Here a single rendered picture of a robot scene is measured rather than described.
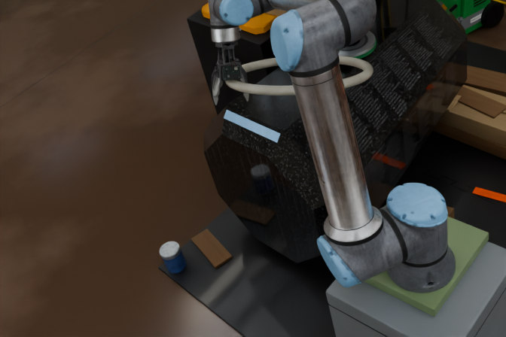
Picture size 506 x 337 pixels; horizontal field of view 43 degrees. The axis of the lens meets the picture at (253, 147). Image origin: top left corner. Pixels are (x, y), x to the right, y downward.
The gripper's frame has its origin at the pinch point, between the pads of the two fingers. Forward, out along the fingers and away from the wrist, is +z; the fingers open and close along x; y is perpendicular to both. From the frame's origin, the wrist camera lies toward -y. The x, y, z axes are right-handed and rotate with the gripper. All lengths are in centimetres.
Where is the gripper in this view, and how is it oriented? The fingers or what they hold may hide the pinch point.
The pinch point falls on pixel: (231, 100)
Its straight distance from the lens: 213.4
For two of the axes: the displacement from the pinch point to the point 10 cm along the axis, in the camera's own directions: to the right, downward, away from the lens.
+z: 0.8, 9.4, 3.3
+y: 1.4, 3.1, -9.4
